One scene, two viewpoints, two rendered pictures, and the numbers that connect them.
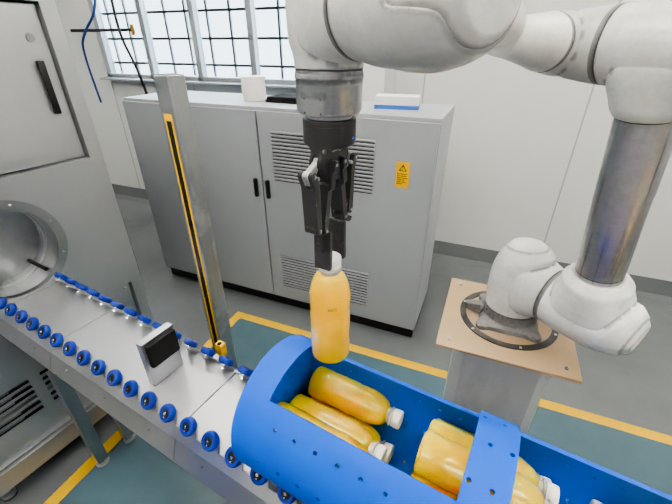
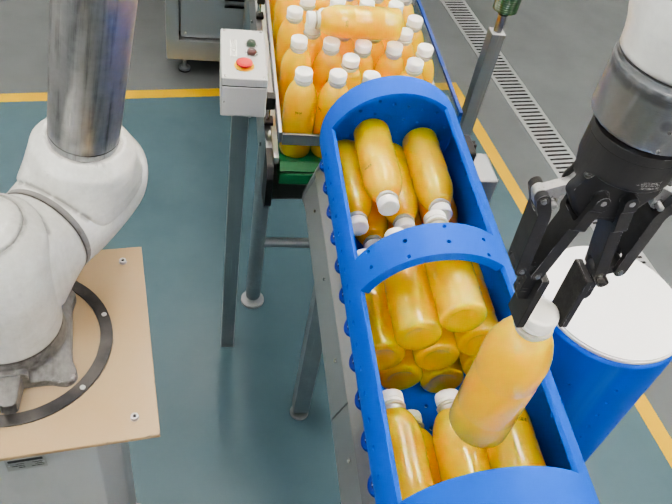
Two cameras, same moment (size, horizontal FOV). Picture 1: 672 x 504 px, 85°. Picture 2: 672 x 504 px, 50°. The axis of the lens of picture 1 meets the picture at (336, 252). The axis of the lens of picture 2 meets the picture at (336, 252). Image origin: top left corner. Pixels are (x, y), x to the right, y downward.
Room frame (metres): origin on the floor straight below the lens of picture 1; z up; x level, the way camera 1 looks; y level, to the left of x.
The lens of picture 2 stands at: (1.03, 0.20, 1.98)
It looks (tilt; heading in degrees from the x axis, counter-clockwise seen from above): 46 degrees down; 225
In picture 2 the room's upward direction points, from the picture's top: 12 degrees clockwise
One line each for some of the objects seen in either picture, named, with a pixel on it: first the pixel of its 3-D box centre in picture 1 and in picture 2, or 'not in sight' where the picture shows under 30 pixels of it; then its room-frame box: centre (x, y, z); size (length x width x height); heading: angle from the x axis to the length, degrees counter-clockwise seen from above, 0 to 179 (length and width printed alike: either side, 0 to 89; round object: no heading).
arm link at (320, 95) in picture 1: (329, 94); (661, 95); (0.54, 0.01, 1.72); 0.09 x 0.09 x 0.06
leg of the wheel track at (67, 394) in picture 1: (81, 420); not in sight; (1.06, 1.13, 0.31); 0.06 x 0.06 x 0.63; 60
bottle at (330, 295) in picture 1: (330, 311); (503, 376); (0.54, 0.01, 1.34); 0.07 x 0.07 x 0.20
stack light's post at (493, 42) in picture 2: not in sight; (443, 189); (-0.41, -0.81, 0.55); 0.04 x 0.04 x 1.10; 60
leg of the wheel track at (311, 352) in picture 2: not in sight; (310, 355); (0.19, -0.64, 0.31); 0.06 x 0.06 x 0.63; 60
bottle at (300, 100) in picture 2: not in sight; (298, 114); (0.18, -0.85, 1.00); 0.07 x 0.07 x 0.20
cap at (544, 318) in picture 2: (329, 260); (537, 315); (0.54, 0.01, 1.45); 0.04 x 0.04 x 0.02
